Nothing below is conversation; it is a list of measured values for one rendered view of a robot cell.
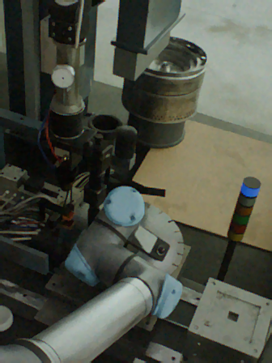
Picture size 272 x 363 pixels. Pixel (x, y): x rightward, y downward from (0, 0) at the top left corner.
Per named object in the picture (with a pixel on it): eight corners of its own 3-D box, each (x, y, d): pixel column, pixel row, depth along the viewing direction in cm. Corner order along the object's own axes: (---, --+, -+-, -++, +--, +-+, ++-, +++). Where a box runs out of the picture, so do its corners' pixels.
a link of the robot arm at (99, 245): (102, 291, 90) (137, 241, 93) (55, 259, 94) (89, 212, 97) (112, 301, 97) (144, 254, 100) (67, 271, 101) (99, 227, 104)
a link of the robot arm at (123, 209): (93, 211, 94) (119, 175, 97) (94, 224, 105) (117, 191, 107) (128, 235, 93) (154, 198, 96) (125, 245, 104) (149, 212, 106)
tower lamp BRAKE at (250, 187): (259, 189, 128) (262, 180, 126) (256, 199, 125) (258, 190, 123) (242, 183, 129) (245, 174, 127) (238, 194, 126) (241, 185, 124)
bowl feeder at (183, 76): (201, 125, 215) (218, 48, 192) (177, 166, 193) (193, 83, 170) (134, 104, 222) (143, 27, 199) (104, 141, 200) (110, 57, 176)
